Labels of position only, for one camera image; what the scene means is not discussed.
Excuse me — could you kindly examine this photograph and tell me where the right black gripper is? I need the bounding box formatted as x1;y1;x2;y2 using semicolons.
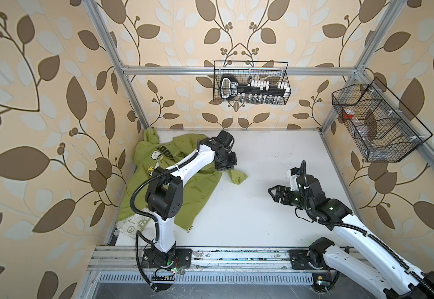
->
268;184;312;213

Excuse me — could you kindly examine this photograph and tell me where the green zip-up hooded jacket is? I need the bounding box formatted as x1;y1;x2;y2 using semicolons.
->
116;128;248;240

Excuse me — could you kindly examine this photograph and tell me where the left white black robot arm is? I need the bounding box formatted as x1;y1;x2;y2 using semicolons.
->
129;130;237;267

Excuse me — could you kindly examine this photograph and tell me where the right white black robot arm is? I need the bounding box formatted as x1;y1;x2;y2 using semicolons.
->
268;162;434;299

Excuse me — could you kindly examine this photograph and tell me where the black tool set in basket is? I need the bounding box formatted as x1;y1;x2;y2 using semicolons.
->
217;75;291;105

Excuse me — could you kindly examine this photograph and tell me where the red-capped item in basket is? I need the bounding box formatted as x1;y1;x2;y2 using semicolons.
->
341;108;355;120

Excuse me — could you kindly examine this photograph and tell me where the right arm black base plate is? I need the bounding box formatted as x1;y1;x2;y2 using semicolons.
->
288;249;332;271

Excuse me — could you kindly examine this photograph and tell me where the black wire basket back wall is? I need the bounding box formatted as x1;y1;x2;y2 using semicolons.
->
213;60;291;105

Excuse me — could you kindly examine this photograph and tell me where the black wire basket wall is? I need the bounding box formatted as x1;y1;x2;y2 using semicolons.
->
332;77;433;163
213;60;291;105

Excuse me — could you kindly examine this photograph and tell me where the aluminium frame back crossbar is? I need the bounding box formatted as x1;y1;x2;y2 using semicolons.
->
122;66;358;76

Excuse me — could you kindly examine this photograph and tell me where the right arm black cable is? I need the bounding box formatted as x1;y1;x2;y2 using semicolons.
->
311;270;341;293

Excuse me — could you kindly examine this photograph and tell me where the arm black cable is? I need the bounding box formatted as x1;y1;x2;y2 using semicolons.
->
311;270;341;293
134;230;177;292

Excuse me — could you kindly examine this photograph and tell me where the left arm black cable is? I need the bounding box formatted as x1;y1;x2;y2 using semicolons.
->
134;230;177;292

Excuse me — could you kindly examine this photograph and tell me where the black wire basket right wall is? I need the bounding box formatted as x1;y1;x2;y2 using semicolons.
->
332;77;433;163

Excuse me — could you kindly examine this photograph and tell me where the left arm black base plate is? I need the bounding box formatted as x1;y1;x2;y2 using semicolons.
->
141;248;193;269

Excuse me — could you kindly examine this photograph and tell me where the aluminium frame left post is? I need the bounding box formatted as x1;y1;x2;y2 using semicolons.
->
83;0;149;129

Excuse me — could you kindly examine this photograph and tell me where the aluminium frame post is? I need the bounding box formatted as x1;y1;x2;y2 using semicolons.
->
83;0;149;129
319;0;407;135

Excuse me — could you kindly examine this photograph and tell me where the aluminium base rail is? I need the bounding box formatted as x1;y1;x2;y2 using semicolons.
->
85;246;397;274

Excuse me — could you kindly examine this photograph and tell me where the aluminium frame right post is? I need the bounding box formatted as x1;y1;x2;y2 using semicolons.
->
319;0;407;135

